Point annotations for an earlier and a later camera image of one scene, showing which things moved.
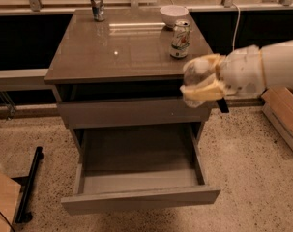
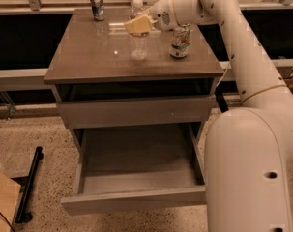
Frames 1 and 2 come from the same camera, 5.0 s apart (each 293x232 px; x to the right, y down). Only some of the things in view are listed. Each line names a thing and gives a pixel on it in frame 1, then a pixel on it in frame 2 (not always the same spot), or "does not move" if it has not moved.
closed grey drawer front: x=112 y=113 does not move
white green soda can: x=181 y=39 does not move
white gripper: x=243 y=72 → x=162 y=14
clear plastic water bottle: x=203 y=75 → x=138 y=41
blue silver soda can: x=98 y=4 does not move
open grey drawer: x=121 y=168 does not move
